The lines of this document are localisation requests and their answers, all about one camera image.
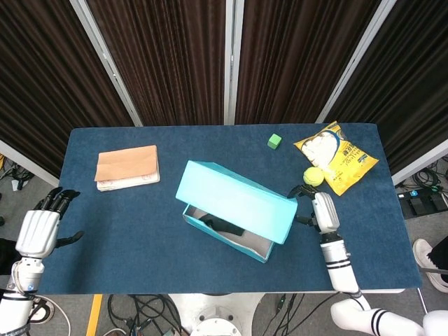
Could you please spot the black trouser leg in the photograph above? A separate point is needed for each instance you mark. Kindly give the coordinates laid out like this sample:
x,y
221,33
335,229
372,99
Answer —
x,y
440,253

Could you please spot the brown curtain partition panel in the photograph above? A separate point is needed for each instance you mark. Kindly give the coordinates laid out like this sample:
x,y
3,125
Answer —
x,y
35,70
413,87
168,52
290,52

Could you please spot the white sneaker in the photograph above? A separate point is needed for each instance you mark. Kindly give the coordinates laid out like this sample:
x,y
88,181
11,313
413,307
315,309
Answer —
x,y
43,311
425,259

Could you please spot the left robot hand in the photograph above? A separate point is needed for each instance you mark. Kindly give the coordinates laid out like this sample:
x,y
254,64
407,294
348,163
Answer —
x,y
36,231

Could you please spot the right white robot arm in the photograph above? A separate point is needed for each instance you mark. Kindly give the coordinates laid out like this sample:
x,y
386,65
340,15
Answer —
x,y
339,269

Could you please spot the yellow snack bag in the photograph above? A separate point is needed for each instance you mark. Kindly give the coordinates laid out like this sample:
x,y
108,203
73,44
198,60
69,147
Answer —
x,y
346,164

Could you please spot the brown cover notebook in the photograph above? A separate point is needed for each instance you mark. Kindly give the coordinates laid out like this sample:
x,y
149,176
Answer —
x,y
126,162

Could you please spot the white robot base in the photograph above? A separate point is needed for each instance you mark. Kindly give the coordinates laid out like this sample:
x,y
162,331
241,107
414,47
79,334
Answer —
x,y
217,315

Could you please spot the blue velvet tablecloth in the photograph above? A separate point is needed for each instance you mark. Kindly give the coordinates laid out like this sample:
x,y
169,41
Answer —
x,y
140,227

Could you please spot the black slipper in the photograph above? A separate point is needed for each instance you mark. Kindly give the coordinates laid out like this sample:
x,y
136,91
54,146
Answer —
x,y
224,225

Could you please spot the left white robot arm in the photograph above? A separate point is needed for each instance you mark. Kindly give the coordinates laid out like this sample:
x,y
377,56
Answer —
x,y
21,280

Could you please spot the light blue shoe box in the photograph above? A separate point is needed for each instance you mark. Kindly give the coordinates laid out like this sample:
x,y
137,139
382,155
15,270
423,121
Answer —
x,y
238,199

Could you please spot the green cube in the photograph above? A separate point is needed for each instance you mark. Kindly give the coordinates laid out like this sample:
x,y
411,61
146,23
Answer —
x,y
274,141

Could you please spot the yellow tennis ball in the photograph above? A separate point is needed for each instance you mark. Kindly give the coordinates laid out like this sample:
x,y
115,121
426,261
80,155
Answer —
x,y
313,176

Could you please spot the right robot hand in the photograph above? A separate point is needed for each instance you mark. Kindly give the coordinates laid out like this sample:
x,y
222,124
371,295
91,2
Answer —
x,y
325,213

